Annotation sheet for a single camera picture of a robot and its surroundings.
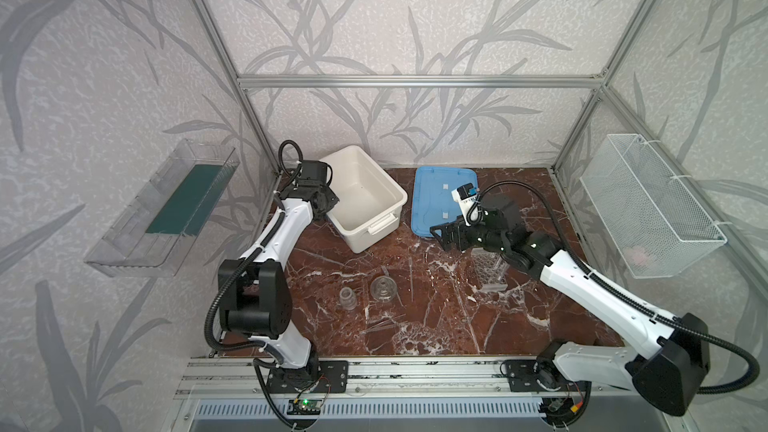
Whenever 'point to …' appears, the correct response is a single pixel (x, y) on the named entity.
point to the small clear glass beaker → (348, 299)
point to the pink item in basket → (637, 255)
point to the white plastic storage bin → (371, 199)
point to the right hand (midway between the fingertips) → (444, 215)
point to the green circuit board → (304, 407)
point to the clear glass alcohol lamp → (383, 289)
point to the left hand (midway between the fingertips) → (332, 191)
